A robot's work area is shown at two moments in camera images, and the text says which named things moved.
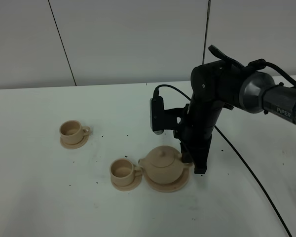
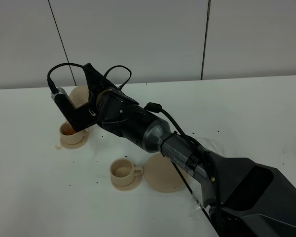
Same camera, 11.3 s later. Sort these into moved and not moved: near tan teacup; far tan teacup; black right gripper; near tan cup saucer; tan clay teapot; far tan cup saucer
Moved: black right gripper; tan clay teapot
Not moved: near tan teacup; near tan cup saucer; far tan cup saucer; far tan teacup
